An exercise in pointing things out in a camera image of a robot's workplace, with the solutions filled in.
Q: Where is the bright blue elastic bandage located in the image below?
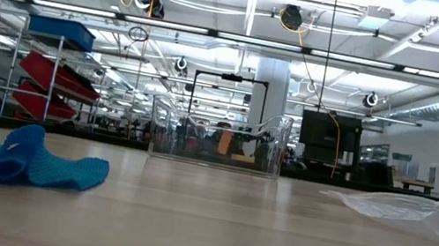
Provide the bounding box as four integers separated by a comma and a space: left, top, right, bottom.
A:
0, 117, 116, 206

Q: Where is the clear plastic container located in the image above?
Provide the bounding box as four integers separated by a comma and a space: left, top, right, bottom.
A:
143, 93, 295, 183

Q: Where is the person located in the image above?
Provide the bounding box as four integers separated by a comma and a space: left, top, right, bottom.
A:
210, 120, 242, 159

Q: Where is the black screen on stand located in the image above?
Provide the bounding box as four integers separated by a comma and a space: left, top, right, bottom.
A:
295, 108, 366, 168

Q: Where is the thin black vertical pole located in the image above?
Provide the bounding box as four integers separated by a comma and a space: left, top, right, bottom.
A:
316, 0, 339, 110

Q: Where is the red plastic bin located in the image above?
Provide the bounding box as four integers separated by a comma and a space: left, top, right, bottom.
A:
8, 78, 81, 127
13, 48, 106, 107

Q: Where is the large blue plastic bin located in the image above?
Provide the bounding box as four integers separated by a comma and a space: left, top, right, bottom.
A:
26, 13, 99, 55

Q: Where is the large clear plastic bag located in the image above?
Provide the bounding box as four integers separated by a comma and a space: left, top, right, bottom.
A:
315, 178, 439, 246

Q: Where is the distant black station frame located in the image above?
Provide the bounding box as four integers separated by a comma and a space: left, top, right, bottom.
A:
186, 66, 272, 127

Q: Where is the black aluminium table frame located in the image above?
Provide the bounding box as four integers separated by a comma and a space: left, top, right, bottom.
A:
0, 113, 439, 205

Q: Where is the yellow hanging cord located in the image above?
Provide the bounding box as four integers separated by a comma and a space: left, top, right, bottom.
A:
254, 8, 361, 180

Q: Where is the wire shelf rack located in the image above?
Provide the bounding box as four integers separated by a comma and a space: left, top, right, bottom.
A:
0, 11, 114, 132

